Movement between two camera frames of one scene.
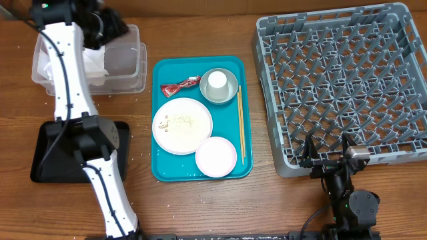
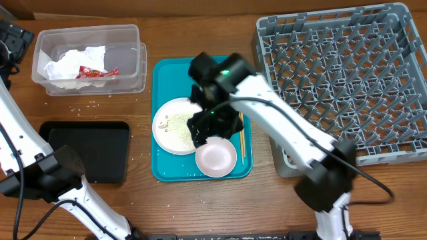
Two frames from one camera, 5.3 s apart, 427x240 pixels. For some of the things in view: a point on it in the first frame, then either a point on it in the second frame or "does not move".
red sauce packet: [169, 90] → [86, 72]
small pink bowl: [215, 157] does not move
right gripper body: [324, 168] → [224, 123]
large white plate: [179, 125] does not move
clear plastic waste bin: [126, 63] does not move
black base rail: [262, 236] does not move
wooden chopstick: [243, 139] does not move
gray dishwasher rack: [360, 71] does not move
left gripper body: [102, 29] → [14, 43]
